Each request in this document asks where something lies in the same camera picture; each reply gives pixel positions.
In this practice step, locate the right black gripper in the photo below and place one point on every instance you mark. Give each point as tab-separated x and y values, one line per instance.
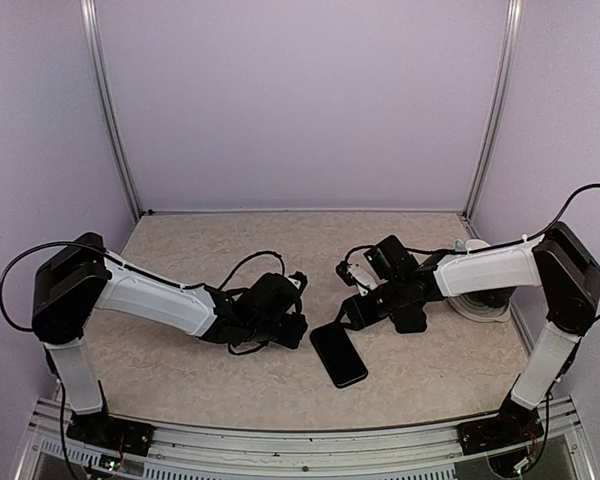
358	312

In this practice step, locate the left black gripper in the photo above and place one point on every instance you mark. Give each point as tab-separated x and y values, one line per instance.
292	340

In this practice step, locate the black phone case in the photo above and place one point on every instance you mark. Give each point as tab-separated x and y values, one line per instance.
410	319
339	357

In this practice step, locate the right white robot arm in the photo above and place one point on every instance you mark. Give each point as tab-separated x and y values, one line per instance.
481	278

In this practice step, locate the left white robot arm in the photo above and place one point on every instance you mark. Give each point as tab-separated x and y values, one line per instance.
84	276

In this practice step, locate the white round plate stack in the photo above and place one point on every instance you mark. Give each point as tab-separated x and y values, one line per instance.
470	308

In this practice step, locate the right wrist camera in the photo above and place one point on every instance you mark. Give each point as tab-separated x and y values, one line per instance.
352	274

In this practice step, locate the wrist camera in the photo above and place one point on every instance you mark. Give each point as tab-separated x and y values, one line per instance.
352	274
299	280

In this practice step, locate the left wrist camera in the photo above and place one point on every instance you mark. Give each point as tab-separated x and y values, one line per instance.
299	280

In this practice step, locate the front aluminium rail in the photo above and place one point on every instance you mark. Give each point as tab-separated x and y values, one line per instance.
433	450

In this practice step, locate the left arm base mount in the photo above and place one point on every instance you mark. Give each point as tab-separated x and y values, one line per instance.
101	429

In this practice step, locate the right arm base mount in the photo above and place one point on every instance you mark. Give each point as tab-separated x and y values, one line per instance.
513	424

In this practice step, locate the right aluminium frame post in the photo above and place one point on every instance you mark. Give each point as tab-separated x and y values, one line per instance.
497	107

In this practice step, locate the aluminium frame post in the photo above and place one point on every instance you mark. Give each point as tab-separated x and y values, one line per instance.
94	43
497	107

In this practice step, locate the left aluminium frame post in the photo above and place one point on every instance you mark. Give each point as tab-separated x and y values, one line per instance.
94	43

